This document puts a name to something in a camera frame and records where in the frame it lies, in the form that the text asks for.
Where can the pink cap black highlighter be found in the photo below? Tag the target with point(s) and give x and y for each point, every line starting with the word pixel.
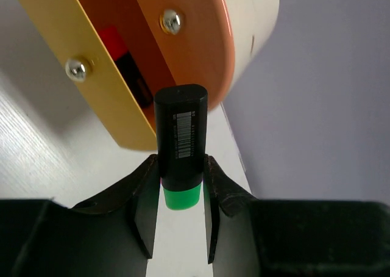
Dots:
pixel 126 65

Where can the cream cylindrical desk organizer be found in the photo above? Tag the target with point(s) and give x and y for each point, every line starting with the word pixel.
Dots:
pixel 173 42

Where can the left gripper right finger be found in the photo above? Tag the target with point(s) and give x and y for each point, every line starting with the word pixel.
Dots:
pixel 222 195

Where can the green cap black highlighter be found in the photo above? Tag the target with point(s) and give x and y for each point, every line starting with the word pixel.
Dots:
pixel 181 128

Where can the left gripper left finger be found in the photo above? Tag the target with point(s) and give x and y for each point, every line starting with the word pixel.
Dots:
pixel 137 197

